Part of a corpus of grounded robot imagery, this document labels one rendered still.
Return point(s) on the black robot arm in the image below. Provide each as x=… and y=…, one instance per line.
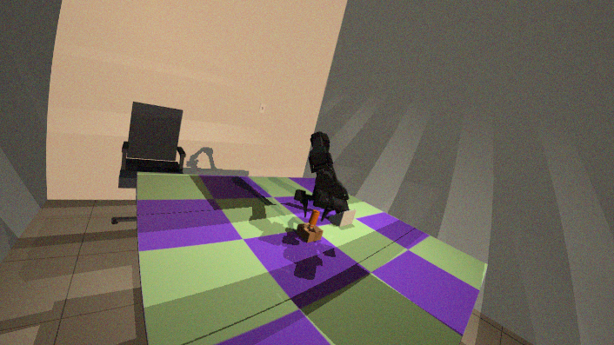
x=326, y=178

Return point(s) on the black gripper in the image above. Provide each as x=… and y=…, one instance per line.
x=301, y=196

